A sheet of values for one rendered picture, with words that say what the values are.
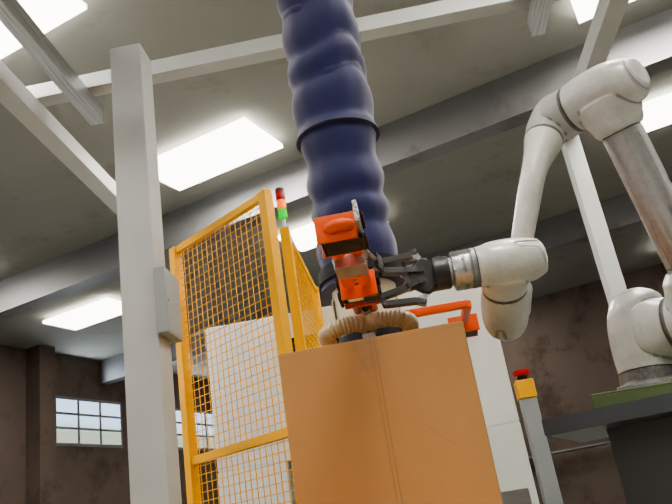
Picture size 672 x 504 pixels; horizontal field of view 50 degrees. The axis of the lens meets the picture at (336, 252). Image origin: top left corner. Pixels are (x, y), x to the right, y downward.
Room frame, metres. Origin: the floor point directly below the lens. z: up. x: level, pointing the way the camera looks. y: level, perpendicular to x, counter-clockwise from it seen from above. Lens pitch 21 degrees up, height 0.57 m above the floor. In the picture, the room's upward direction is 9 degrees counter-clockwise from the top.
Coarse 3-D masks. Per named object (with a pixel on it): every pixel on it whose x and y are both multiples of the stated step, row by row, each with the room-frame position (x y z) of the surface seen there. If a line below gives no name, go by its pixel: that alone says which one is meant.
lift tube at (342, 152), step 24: (312, 144) 1.73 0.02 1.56; (336, 144) 1.71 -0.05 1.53; (360, 144) 1.72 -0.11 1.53; (312, 168) 1.76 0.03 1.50; (336, 168) 1.71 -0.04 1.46; (360, 168) 1.71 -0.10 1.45; (312, 192) 1.76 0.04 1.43; (336, 192) 1.72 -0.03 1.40; (360, 192) 1.71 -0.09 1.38; (312, 216) 1.79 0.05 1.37; (384, 216) 1.76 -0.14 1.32; (384, 240) 1.73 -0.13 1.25
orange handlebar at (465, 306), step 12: (324, 228) 1.17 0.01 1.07; (336, 228) 1.16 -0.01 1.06; (348, 228) 1.16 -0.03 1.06; (360, 252) 1.30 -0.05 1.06; (360, 276) 1.43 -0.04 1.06; (348, 288) 1.51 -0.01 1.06; (468, 300) 1.84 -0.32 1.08; (360, 312) 1.72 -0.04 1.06; (420, 312) 1.83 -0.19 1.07; (432, 312) 1.83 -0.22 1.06; (444, 312) 1.85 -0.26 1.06; (468, 312) 1.89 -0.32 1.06
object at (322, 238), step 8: (328, 216) 1.17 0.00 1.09; (336, 216) 1.17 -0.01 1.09; (344, 216) 1.17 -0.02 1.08; (352, 216) 1.17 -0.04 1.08; (320, 224) 1.17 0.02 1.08; (320, 232) 1.17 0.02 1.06; (336, 232) 1.17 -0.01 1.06; (344, 232) 1.17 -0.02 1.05; (352, 232) 1.17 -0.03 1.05; (320, 240) 1.17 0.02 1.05; (328, 240) 1.17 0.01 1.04; (336, 240) 1.17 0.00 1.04; (344, 240) 1.18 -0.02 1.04; (352, 240) 1.19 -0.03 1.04; (328, 248) 1.21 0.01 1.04; (336, 248) 1.21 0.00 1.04; (344, 248) 1.22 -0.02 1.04; (352, 248) 1.22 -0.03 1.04; (360, 248) 1.23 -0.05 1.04; (328, 256) 1.25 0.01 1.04; (336, 256) 1.25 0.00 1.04
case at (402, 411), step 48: (384, 336) 1.50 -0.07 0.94; (432, 336) 1.49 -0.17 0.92; (288, 384) 1.52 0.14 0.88; (336, 384) 1.51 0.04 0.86; (384, 384) 1.50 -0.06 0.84; (432, 384) 1.49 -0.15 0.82; (288, 432) 1.52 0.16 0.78; (336, 432) 1.51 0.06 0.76; (384, 432) 1.50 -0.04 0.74; (432, 432) 1.49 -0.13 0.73; (480, 432) 1.48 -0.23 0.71; (336, 480) 1.51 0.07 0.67; (384, 480) 1.50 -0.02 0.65; (432, 480) 1.50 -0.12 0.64; (480, 480) 1.49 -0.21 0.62
